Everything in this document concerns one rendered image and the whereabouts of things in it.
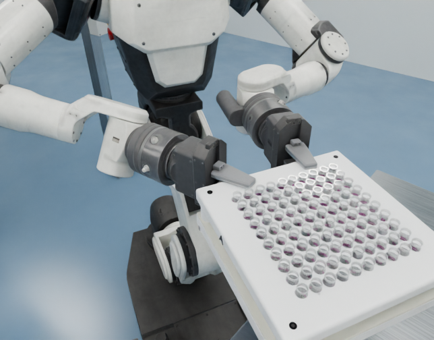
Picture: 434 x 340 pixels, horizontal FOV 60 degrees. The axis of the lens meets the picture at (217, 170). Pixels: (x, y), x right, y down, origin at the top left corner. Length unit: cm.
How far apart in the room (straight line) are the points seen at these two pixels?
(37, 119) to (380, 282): 55
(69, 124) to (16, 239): 148
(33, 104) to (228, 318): 98
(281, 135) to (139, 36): 41
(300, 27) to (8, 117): 65
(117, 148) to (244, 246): 29
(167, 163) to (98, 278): 126
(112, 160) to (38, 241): 143
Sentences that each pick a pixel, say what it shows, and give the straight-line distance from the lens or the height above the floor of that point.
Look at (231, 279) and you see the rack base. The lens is 49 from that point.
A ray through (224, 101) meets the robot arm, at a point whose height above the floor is 104.
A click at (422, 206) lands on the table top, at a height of 86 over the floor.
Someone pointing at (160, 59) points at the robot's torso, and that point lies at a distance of 89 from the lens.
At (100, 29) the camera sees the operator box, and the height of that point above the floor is 87.
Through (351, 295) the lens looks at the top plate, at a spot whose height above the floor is 104.
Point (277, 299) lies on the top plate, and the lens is 41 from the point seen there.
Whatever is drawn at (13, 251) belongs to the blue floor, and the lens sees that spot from 205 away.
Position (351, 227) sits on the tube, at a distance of 50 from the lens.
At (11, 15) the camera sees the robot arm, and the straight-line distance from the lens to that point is 81.
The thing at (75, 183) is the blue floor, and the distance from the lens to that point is 232.
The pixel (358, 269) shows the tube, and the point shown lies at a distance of 46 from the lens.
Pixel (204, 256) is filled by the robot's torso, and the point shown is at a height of 61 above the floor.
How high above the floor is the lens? 138
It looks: 38 degrees down
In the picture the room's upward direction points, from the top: straight up
